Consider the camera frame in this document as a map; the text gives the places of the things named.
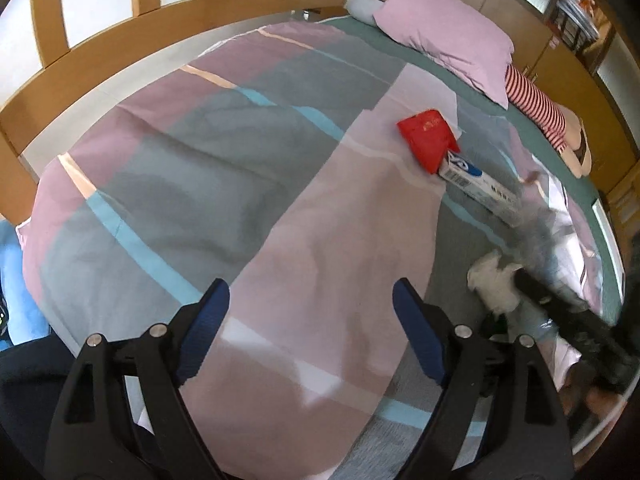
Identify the grey-blue pillow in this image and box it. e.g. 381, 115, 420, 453
346, 0, 386, 27

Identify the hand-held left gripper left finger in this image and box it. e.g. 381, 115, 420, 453
44, 278, 231, 480

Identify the pink pillow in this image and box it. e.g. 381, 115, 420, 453
372, 0, 515, 109

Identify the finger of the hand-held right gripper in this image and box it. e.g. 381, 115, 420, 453
515, 267, 601, 333

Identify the stack of books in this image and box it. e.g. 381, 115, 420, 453
547, 0, 601, 58

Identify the white tissue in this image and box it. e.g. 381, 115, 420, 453
467, 250, 523, 316

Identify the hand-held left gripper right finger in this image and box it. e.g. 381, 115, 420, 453
392, 278, 576, 480

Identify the plaid pink grey blanket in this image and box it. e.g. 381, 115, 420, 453
17, 20, 606, 480

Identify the white flat board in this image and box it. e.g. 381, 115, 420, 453
591, 198, 625, 306

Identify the white plastic bag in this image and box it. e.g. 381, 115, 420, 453
500, 305, 583, 391

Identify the green bed mat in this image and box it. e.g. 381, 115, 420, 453
320, 15, 626, 331

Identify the striped stuffed doll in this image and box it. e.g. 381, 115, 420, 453
504, 62, 593, 179

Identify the white blue toothpaste box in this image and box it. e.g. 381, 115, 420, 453
439, 149, 523, 226

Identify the red packet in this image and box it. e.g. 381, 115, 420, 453
397, 108, 461, 175

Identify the wooden bunk bed frame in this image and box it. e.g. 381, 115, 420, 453
0, 0, 640, 221

